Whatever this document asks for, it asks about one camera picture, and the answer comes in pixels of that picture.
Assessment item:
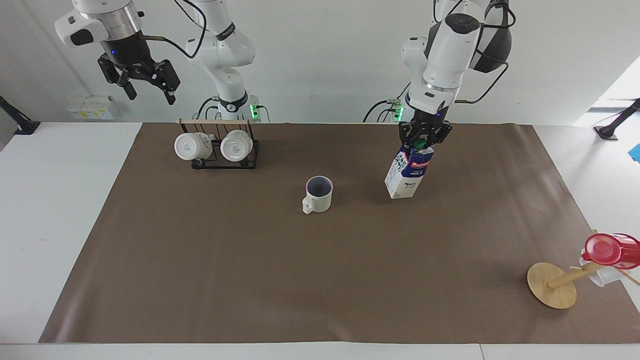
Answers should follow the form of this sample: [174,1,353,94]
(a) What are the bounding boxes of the white wall socket box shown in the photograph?
[66,95,115,120]

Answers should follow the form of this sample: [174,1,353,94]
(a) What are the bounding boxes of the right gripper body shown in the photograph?
[100,33,161,77]

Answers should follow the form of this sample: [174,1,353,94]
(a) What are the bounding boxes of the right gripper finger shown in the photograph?
[149,59,181,106]
[97,53,139,101]

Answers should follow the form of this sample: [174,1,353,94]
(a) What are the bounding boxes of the black wire cup rack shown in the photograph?
[178,118,260,170]

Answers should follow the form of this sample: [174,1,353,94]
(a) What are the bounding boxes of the black cable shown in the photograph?
[452,0,516,105]
[362,98,402,124]
[197,96,222,122]
[142,0,209,60]

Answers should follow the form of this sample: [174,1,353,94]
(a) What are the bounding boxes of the white plastic cup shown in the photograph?
[578,257,624,289]

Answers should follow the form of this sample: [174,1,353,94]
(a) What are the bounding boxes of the wooden cup stand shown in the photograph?
[527,229,640,310]

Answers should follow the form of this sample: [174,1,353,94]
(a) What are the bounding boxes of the black stand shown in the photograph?
[0,94,41,136]
[593,98,640,141]

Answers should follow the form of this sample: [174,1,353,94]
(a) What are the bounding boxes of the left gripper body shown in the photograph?
[410,107,449,133]

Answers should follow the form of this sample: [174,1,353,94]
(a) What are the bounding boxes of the milk carton with green cap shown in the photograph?
[384,139,435,200]

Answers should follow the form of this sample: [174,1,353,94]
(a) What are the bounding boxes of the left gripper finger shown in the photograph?
[398,121,421,151]
[426,122,454,148]

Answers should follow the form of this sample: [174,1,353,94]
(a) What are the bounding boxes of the white ribbed cup purple inside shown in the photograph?
[301,175,334,215]

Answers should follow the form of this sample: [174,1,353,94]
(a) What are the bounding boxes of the red transparent cup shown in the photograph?
[581,232,640,271]

